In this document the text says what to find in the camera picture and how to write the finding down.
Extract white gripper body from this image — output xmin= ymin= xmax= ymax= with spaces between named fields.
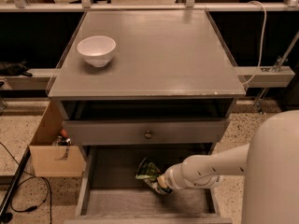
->
xmin=164 ymin=164 xmax=223 ymax=190

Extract green jalapeno chip bag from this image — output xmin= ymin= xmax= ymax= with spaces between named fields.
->
xmin=135 ymin=159 xmax=172 ymax=195

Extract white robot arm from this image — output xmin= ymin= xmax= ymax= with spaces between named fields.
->
xmin=158 ymin=110 xmax=299 ymax=224

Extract round metal drawer knob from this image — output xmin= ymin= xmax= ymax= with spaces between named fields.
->
xmin=144 ymin=130 xmax=152 ymax=139

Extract closed grey top drawer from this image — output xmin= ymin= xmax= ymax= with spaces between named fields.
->
xmin=63 ymin=119 xmax=229 ymax=146

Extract open grey middle drawer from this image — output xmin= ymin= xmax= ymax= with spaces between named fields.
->
xmin=64 ymin=144 xmax=233 ymax=224

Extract grey wooden drawer cabinet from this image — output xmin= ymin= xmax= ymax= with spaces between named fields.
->
xmin=45 ymin=8 xmax=247 ymax=224

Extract items inside cardboard box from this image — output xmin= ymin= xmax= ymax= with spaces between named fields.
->
xmin=52 ymin=129 xmax=72 ymax=146

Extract cardboard box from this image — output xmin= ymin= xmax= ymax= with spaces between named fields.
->
xmin=29 ymin=102 xmax=85 ymax=177

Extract white bowl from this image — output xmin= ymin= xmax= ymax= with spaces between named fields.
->
xmin=77 ymin=35 xmax=116 ymax=67

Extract black object on ledge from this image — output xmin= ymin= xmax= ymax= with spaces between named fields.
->
xmin=0 ymin=61 xmax=33 ymax=77

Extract black floor cable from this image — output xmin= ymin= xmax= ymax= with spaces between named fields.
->
xmin=0 ymin=141 xmax=53 ymax=224

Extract white hanging cable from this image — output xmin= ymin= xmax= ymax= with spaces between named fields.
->
xmin=240 ymin=0 xmax=268 ymax=87

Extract metal railing frame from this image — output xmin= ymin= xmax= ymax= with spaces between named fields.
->
xmin=0 ymin=0 xmax=299 ymax=12

